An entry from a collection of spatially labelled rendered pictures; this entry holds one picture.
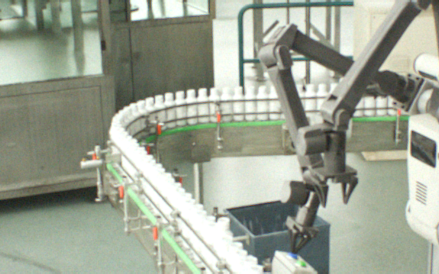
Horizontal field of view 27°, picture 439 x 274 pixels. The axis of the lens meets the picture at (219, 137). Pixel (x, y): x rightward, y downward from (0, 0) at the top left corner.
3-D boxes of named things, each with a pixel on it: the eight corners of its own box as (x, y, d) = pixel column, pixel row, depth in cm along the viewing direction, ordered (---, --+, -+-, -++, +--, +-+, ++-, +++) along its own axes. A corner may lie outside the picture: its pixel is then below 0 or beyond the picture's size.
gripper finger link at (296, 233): (287, 255, 278) (297, 225, 277) (277, 246, 285) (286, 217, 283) (306, 258, 281) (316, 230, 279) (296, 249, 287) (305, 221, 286)
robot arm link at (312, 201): (328, 192, 277) (318, 186, 282) (308, 188, 274) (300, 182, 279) (321, 214, 278) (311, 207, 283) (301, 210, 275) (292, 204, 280)
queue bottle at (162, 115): (164, 130, 453) (162, 98, 448) (152, 130, 455) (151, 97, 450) (168, 127, 459) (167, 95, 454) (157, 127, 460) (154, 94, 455)
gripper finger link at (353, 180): (358, 206, 244) (359, 172, 241) (334, 211, 242) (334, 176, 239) (346, 198, 250) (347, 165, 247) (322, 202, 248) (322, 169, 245)
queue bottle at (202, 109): (210, 119, 469) (210, 88, 465) (207, 123, 464) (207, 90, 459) (199, 119, 471) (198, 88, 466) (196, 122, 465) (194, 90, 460)
